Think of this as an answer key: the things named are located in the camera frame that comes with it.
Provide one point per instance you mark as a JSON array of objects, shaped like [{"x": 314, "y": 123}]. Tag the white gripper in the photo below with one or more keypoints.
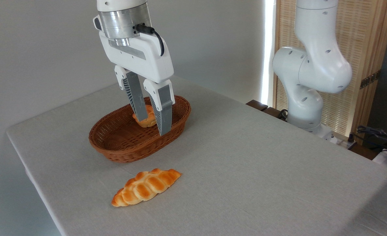
[{"x": 147, "y": 59}]

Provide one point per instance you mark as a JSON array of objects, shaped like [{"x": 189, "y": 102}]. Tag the small braided bread roll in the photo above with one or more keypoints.
[{"x": 146, "y": 123}]

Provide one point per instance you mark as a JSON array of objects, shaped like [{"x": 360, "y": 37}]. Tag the long braided bread loaf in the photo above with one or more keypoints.
[{"x": 144, "y": 188}]

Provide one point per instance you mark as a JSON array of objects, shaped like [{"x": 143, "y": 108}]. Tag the brown wicker basket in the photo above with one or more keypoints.
[{"x": 121, "y": 144}]

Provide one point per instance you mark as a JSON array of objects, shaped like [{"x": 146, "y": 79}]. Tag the dark brown wooden furniture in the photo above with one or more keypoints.
[{"x": 257, "y": 105}]

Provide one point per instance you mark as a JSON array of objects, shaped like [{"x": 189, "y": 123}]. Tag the grey tablecloth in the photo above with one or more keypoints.
[{"x": 262, "y": 180}]

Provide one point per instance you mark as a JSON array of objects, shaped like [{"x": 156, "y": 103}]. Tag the dark metal screen hinge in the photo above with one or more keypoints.
[{"x": 369, "y": 80}]

